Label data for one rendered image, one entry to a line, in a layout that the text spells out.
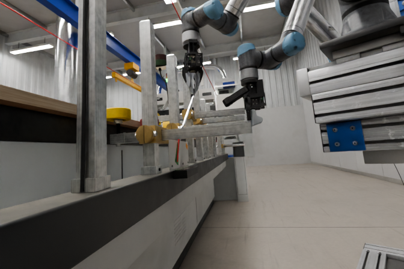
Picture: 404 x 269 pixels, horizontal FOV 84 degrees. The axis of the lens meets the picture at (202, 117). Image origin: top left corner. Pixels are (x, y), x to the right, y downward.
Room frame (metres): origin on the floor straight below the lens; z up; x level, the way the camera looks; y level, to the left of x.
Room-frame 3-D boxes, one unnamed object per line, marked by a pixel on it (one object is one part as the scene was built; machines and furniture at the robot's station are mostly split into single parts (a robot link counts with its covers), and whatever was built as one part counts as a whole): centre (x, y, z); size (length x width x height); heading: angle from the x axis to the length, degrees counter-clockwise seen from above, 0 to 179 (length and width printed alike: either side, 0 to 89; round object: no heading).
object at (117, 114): (0.71, 0.27, 0.85); 0.08 x 0.08 x 0.11
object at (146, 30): (0.65, 0.15, 0.93); 0.04 x 0.04 x 0.48; 80
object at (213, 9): (0.84, -0.07, 1.31); 0.11 x 0.11 x 0.08; 50
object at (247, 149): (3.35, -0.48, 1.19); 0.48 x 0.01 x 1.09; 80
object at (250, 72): (0.89, -0.20, 1.05); 0.08 x 0.08 x 0.05
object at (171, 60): (0.90, 0.11, 0.93); 0.04 x 0.04 x 0.48; 80
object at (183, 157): (0.86, 0.09, 0.75); 0.26 x 0.01 x 0.10; 170
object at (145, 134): (0.67, 0.15, 0.81); 0.14 x 0.06 x 0.05; 170
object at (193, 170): (0.81, 0.06, 0.68); 0.22 x 0.05 x 0.05; 170
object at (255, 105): (0.88, -0.21, 0.96); 0.09 x 0.08 x 0.12; 81
